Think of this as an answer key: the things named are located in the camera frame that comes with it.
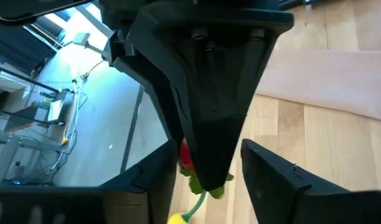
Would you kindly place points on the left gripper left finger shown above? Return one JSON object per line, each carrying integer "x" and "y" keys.
{"x": 147, "y": 193}

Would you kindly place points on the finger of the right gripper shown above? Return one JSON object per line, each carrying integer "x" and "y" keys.
{"x": 215, "y": 93}
{"x": 147, "y": 74}

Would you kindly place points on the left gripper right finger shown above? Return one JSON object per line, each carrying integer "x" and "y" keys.
{"x": 271, "y": 186}

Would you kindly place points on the yellow lemon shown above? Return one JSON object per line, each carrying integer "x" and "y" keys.
{"x": 177, "y": 219}

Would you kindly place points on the red strawberry with long stem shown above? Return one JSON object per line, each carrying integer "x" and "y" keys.
{"x": 185, "y": 155}

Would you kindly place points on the black desk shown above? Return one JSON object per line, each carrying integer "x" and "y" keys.
{"x": 16, "y": 46}

